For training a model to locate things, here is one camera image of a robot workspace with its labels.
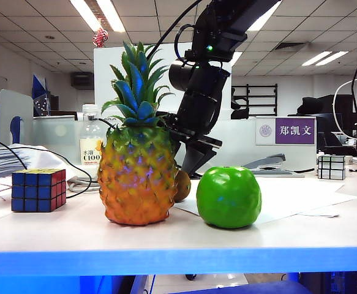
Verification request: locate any white cable loop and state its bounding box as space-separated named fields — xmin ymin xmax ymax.
xmin=333 ymin=76 xmax=357 ymax=143

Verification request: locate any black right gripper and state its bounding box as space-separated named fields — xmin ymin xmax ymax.
xmin=165 ymin=112 xmax=224 ymax=179

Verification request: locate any grey stapler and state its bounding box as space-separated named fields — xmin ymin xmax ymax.
xmin=244 ymin=153 xmax=305 ymax=178

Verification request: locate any black background monitor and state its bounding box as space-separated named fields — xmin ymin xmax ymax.
xmin=315 ymin=113 xmax=357 ymax=157

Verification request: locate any orange plastic pineapple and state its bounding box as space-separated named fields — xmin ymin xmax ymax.
xmin=97 ymin=41 xmax=179 ymax=227

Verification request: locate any purple and white name plate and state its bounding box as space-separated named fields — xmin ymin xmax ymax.
xmin=255 ymin=117 xmax=317 ymax=146

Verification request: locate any white AOC monitor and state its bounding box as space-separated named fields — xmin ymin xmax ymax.
xmin=93 ymin=42 xmax=233 ymax=122

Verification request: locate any red Chinese knot ornament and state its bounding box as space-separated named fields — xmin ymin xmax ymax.
xmin=92 ymin=26 xmax=109 ymax=48

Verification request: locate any white paper sheet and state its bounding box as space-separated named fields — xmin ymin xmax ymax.
xmin=297 ymin=209 xmax=340 ymax=219
xmin=173 ymin=176 xmax=357 ymax=226

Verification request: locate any black shelf rack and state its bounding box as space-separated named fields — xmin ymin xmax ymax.
xmin=231 ymin=84 xmax=279 ymax=118

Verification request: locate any clear drink bottle orange label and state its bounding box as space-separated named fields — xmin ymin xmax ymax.
xmin=80 ymin=104 xmax=105 ymax=166

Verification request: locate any thin black cable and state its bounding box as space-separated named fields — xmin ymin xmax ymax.
xmin=0 ymin=137 xmax=93 ymax=200

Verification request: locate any coloured Rubik's cube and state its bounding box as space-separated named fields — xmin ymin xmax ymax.
xmin=11 ymin=168 xmax=67 ymax=213

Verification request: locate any frosted glass desk partition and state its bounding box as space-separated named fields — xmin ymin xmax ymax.
xmin=32 ymin=116 xmax=317 ymax=175

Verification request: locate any grey power strip cable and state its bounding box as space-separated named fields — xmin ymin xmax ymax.
xmin=67 ymin=179 xmax=101 ymax=194

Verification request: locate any green apple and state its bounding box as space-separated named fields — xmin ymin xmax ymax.
xmin=195 ymin=165 xmax=262 ymax=230

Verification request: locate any silver mirror cube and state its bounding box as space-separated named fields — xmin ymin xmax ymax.
xmin=317 ymin=155 xmax=347 ymax=181

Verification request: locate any brown kiwi fruit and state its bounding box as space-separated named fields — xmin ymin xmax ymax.
xmin=173 ymin=170 xmax=192 ymax=203

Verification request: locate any frosted tall partition panel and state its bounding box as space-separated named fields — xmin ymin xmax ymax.
xmin=0 ymin=89 xmax=34 ymax=146

